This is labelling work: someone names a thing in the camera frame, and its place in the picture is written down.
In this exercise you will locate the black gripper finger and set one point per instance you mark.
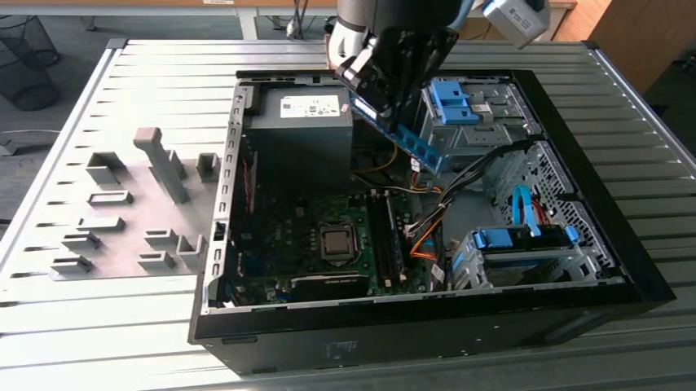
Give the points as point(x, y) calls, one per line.
point(371, 69)
point(423, 57)

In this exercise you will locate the grey parts rack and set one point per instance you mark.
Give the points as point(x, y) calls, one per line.
point(142, 195)

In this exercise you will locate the black mesh waste basket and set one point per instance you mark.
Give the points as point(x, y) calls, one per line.
point(27, 73)

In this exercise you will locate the brown wooden cabinet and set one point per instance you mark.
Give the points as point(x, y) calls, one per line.
point(641, 40)

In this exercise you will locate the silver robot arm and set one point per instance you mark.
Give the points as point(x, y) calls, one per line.
point(516, 20)

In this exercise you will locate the blue plastic drive carrier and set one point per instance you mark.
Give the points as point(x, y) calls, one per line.
point(454, 110)

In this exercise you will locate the green motherboard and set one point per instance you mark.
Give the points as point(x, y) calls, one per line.
point(282, 244)

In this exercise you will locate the CPU socket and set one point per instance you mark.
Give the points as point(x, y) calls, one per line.
point(337, 257)

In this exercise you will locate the grey power supply unit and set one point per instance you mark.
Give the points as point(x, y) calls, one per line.
point(304, 138)

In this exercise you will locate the blue RAM stick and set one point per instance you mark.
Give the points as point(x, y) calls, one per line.
point(418, 146)

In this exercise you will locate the hard disk in blue carrier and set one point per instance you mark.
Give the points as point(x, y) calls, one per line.
point(492, 238)

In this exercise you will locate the silver CPU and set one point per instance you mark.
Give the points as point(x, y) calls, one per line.
point(335, 240)

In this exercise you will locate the black RAM slot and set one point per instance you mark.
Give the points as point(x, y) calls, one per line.
point(378, 240)

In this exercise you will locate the black PC case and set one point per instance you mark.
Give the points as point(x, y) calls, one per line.
point(434, 330)

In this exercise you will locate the black graphics card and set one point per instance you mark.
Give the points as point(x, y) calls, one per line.
point(326, 287)

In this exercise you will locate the metal drive cage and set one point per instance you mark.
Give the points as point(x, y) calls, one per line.
point(478, 138)

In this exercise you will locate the metal disk bay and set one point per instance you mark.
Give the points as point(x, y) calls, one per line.
point(544, 256)

